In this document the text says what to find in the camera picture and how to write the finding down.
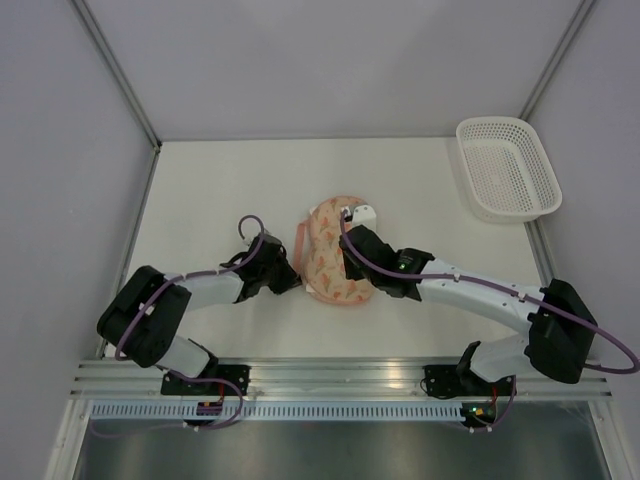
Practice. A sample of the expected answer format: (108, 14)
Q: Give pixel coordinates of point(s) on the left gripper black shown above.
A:
(290, 279)

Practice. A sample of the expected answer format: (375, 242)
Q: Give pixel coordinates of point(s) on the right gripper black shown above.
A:
(351, 271)

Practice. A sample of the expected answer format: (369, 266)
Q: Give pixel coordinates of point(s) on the floral mesh laundry bag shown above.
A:
(318, 258)

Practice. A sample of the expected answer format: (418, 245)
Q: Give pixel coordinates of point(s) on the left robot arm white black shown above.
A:
(143, 319)

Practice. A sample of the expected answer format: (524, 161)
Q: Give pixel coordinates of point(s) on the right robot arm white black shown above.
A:
(552, 327)

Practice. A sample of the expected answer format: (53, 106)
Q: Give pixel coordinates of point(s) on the white perforated plastic basket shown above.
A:
(507, 176)

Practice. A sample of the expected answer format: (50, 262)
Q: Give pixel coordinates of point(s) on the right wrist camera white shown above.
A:
(359, 215)

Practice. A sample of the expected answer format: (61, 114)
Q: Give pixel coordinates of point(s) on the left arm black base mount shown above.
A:
(214, 381)

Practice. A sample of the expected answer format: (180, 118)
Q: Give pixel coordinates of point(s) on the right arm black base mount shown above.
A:
(444, 383)

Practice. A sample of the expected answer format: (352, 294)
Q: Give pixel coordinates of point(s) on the aluminium mounting rail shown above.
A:
(396, 379)

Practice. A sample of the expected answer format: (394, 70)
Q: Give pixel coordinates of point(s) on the white slotted cable duct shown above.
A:
(279, 410)

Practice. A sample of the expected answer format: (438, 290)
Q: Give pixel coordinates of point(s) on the right aluminium frame post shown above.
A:
(577, 22)

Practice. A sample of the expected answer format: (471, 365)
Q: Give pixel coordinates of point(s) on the aluminium frame post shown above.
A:
(98, 38)
(577, 22)

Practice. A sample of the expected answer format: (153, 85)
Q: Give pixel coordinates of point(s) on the left aluminium frame post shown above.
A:
(98, 38)

